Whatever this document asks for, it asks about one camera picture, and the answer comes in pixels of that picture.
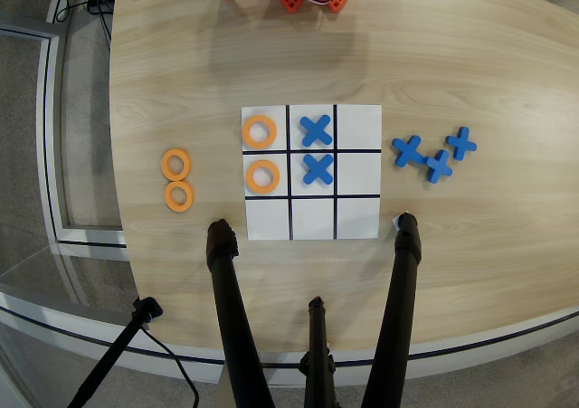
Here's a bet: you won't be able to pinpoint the orange foam ring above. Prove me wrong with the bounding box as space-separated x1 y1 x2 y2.
160 148 194 182
242 114 279 151
244 158 281 195
164 180 195 213

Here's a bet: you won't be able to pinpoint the blue foam cross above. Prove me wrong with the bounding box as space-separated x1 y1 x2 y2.
444 126 479 162
299 114 335 148
391 135 428 169
301 152 336 186
423 148 454 185

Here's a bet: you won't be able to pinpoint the white tic-tac-toe board sheet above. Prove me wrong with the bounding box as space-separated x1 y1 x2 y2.
241 104 384 242

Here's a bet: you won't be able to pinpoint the thick black tripod leg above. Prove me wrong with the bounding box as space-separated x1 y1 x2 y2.
204 218 277 408
359 212 423 408

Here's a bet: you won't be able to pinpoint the thin black tripod leg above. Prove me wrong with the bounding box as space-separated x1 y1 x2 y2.
298 295 338 408

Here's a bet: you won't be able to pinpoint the slim black stand pole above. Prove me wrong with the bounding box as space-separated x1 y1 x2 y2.
66 296 165 408

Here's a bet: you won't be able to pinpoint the black power cable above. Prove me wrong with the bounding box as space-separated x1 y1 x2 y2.
52 0 114 43

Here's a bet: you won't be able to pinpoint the grey metal floor frame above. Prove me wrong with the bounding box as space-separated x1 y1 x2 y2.
0 12 128 251

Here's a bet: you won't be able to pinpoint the black cable on floor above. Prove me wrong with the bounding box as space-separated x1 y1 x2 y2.
138 325 201 408

